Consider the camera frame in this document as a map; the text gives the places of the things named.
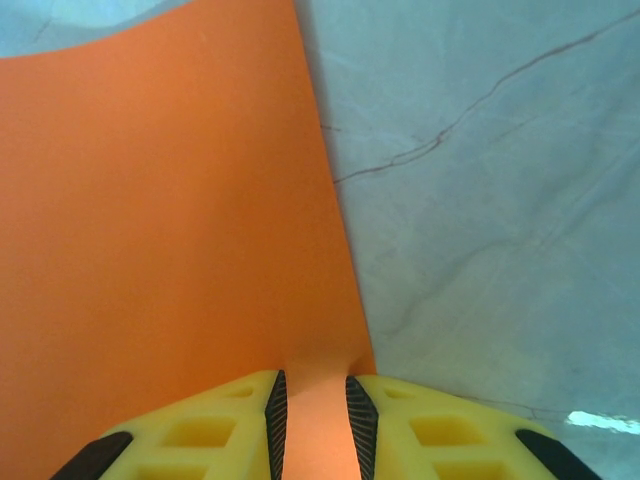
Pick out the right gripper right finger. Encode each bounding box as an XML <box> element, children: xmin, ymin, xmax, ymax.
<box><xmin>343</xmin><ymin>373</ymin><xmax>600</xmax><ymax>480</ymax></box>

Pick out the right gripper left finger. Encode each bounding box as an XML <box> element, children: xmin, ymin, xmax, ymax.
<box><xmin>49</xmin><ymin>368</ymin><xmax>290</xmax><ymax>480</ymax></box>

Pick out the orange paper sheet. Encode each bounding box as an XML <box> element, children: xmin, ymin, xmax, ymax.
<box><xmin>0</xmin><ymin>0</ymin><xmax>377</xmax><ymax>480</ymax></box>

